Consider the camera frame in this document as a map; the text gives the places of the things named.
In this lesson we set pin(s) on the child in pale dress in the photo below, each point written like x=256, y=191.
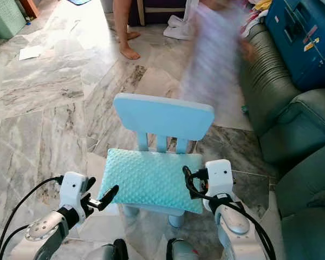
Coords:
x=211, y=59

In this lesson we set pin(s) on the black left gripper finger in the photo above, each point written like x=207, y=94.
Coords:
x=110, y=196
x=91, y=184

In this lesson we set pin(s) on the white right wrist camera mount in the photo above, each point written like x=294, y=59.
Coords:
x=219, y=176

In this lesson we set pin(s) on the blue floor mat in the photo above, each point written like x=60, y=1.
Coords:
x=79, y=2

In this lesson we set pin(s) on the white paper sheet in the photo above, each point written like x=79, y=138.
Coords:
x=31, y=52

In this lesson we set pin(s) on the person bare legs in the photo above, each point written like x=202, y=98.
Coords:
x=123, y=21

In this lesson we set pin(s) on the green leather sofa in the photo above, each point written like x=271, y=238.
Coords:
x=292, y=130

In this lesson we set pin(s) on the dark wooden framed furniture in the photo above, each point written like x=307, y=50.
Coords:
x=157, y=10

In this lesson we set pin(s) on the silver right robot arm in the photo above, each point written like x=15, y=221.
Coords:
x=235, y=227

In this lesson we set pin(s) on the green mesh basket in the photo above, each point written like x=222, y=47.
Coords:
x=5, y=16

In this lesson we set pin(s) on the light blue child chair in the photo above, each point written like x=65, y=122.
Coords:
x=162, y=116

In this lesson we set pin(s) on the mint dotted plush pillow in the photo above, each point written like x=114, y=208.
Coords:
x=151, y=181

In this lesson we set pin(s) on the grey black right robot leg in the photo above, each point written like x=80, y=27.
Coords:
x=176, y=250

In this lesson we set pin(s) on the grey black robot leg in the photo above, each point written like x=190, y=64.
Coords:
x=176, y=250
x=119, y=250

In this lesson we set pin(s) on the grey black left robot leg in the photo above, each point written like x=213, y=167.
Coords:
x=119, y=250

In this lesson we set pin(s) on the brown wooden board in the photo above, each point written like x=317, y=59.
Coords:
x=29, y=7

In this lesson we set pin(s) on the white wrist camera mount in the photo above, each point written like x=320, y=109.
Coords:
x=73, y=189
x=219, y=176

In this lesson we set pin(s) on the yellow plush toy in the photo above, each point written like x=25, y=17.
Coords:
x=261, y=4

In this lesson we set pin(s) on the blue toy tool case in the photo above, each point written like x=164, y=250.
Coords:
x=300, y=43

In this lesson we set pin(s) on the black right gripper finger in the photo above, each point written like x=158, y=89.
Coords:
x=189, y=182

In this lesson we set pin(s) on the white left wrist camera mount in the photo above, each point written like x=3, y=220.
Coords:
x=73, y=189

